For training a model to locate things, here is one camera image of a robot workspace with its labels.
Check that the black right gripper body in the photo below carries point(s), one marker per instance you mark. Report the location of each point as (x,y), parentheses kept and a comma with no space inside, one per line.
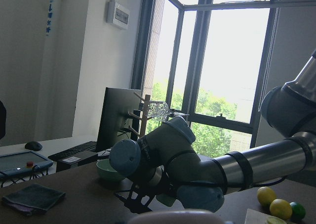
(139,196)

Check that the green cup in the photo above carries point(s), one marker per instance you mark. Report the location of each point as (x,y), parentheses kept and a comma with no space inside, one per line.
(165,199)

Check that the green bowl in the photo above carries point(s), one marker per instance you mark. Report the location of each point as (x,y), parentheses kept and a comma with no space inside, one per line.
(107,172)

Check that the black keyboard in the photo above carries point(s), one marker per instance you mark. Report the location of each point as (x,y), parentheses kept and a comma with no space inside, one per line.
(88,146)

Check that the computer monitor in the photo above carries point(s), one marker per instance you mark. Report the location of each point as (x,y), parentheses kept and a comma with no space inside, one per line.
(115,119)

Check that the glass on mug tree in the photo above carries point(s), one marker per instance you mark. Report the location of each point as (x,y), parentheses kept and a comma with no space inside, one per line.
(159,110)

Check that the wooden mug tree stand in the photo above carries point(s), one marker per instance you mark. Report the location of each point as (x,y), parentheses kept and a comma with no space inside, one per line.
(140,119)

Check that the grey folded cloth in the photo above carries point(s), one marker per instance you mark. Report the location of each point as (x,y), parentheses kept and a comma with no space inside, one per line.
(34,198)

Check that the black computer mouse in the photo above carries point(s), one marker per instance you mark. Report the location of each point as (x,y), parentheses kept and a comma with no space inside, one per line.
(33,145)

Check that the whole yellow lemon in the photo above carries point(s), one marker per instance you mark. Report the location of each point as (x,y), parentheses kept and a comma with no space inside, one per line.
(265,196)

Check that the lemon slice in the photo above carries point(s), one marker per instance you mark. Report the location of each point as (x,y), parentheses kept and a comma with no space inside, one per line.
(274,220)

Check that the blue teach pendant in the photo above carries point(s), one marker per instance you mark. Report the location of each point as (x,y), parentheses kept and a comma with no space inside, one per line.
(22,163)

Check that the green lime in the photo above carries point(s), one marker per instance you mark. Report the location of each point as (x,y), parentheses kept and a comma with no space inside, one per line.
(298,211)

